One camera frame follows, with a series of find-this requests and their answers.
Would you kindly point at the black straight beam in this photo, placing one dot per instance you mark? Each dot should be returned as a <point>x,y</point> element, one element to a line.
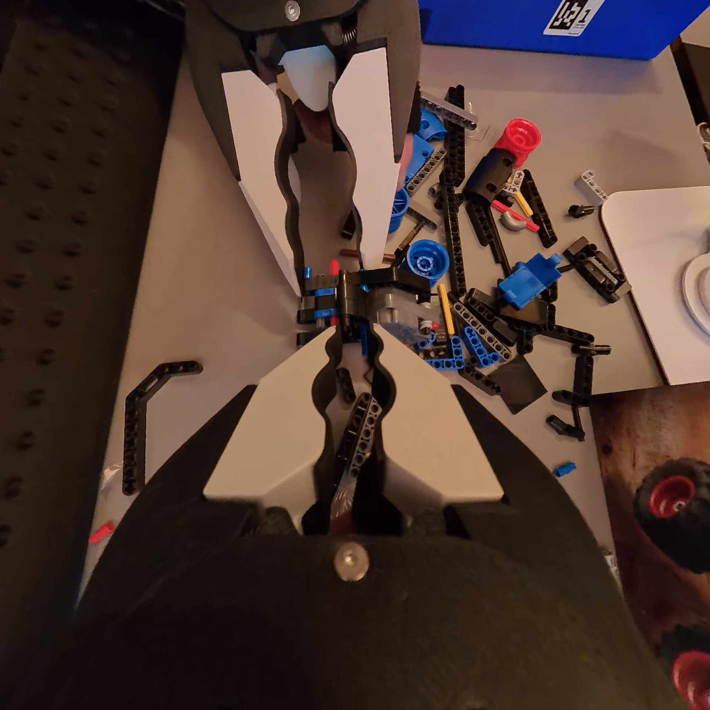
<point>370,438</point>
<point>352,432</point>

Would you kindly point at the black rectangular frame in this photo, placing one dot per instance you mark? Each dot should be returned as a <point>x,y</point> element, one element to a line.
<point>599,272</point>

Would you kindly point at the black thin axle piece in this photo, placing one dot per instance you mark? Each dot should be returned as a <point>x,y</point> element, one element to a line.
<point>424,219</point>

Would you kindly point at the black grey motor assembly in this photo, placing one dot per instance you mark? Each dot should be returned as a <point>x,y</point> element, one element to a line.
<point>396,308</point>

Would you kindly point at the toy truck box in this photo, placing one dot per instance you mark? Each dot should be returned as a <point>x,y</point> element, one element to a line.
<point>638,444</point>

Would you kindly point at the blue wheel rim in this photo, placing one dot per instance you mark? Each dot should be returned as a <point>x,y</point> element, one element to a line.
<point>399,213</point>
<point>428,264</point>

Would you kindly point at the blue hinged fender panel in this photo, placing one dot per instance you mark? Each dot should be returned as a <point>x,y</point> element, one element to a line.
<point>527,285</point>

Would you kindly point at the grey desk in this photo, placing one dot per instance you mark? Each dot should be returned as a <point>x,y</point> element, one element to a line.
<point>222,333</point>

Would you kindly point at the heap of black beams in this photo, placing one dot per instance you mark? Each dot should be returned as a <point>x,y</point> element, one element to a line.
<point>532,316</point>

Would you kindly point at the light grey short beam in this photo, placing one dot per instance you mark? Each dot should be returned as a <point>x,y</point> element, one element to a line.
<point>594,186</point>

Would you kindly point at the white rounded board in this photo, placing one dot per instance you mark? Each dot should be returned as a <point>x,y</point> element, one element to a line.
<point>643,277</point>

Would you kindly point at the black curved panel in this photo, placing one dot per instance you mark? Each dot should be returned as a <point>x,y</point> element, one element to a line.
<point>488,175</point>

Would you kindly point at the blue angle beam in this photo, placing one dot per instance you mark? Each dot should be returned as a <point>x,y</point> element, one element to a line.
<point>452,363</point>
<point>477,352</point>

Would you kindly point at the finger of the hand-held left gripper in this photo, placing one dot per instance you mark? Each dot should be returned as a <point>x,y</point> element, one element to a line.
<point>371,138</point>
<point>255,155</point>

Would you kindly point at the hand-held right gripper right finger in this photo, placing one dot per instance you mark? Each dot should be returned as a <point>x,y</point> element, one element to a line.
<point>449,444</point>

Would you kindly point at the red axle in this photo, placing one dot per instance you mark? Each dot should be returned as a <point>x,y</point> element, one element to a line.
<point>532,226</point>

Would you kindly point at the black connector piece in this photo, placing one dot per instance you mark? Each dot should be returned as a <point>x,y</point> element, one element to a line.
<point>349,299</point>

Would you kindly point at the red small pin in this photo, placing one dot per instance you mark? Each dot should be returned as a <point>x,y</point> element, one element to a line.
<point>101,532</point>

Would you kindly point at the black bent long beam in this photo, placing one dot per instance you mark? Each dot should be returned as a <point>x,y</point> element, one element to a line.
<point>133,432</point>

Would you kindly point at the grey long beam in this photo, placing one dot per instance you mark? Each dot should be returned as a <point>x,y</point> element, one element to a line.
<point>449,111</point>

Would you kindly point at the light grey small connector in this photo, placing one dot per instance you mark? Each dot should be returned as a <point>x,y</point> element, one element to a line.
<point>515,186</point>

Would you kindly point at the black bent liftarm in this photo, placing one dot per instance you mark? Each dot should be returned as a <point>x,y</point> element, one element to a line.
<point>582,377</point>

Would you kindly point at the black square flat panel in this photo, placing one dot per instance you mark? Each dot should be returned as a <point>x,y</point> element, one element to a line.
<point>516,385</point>

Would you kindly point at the blue curved panel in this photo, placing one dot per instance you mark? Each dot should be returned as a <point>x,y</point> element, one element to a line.
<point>430,125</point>

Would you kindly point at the black stubby pin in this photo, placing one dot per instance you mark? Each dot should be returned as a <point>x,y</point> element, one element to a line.
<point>581,211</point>

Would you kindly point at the dark desk pad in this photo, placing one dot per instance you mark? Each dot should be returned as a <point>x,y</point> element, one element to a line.
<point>696,83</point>

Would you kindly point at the long black holed beam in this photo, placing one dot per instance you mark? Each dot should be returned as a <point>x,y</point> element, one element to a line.
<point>455,194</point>

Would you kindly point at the person's left hand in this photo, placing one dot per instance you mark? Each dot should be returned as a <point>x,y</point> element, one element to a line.
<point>315,127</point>

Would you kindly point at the yellow short axle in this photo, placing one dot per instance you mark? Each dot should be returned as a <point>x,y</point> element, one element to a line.
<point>524,203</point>

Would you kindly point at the blue storage bin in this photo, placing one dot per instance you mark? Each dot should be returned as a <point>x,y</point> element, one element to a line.
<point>499,27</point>

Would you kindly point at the blue flat holed panel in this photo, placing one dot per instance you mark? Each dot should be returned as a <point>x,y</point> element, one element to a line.
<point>419,161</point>

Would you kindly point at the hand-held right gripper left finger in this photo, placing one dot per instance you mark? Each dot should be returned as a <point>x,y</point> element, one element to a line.
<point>266,444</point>

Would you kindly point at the dark grey holed beam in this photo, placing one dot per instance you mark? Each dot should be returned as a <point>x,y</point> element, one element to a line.
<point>482,330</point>

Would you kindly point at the black elbow connector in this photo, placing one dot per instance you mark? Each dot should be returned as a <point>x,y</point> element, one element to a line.
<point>563,426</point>

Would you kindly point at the red wheel rim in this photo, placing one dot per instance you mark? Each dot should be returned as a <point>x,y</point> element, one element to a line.
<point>521,138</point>

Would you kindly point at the blue small pin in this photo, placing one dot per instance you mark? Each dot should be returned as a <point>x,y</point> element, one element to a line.
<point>564,469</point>

